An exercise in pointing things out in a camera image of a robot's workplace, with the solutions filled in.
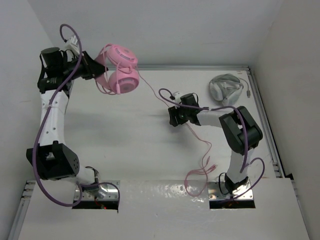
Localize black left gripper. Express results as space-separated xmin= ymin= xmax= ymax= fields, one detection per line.
xmin=61 ymin=51 xmax=108 ymax=81

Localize pink headphones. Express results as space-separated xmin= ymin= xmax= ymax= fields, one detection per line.
xmin=95 ymin=43 xmax=140 ymax=95

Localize pink headphone cable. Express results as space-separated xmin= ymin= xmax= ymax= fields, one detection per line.
xmin=136 ymin=69 xmax=218 ymax=197

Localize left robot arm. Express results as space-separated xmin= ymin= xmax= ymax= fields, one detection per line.
xmin=26 ymin=47 xmax=107 ymax=185

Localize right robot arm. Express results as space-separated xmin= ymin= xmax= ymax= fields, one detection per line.
xmin=168 ymin=92 xmax=263 ymax=194

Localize white grey headphones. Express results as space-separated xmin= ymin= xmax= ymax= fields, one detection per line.
xmin=209 ymin=73 xmax=244 ymax=106

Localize white front board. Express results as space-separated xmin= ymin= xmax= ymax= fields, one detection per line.
xmin=19 ymin=178 xmax=309 ymax=240

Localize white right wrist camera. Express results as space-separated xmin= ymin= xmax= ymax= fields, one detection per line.
xmin=169 ymin=91 xmax=182 ymax=104

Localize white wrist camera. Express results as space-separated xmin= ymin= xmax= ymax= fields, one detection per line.
xmin=64 ymin=35 xmax=80 ymax=56
xmin=169 ymin=91 xmax=182 ymax=104

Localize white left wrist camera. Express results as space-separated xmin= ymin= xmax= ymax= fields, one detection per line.
xmin=64 ymin=35 xmax=80 ymax=56

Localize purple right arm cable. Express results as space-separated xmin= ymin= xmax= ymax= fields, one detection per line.
xmin=158 ymin=88 xmax=266 ymax=201

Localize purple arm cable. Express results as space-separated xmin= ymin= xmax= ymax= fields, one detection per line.
xmin=158 ymin=88 xmax=266 ymax=201
xmin=32 ymin=23 xmax=121 ymax=207

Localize grey usb cable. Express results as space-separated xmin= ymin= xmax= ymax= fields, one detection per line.
xmin=238 ymin=76 xmax=252 ymax=98

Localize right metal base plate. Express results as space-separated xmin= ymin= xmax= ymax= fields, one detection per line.
xmin=207 ymin=180 xmax=254 ymax=201

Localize metal base plate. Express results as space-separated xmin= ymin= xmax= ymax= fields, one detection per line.
xmin=81 ymin=181 xmax=120 ymax=201
xmin=207 ymin=180 xmax=254 ymax=201

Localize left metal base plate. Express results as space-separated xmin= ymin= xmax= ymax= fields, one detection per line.
xmin=81 ymin=181 xmax=120 ymax=201

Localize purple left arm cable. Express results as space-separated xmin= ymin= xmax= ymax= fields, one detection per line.
xmin=32 ymin=23 xmax=121 ymax=207

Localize aluminium table frame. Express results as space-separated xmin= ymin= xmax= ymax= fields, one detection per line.
xmin=9 ymin=68 xmax=292 ymax=240

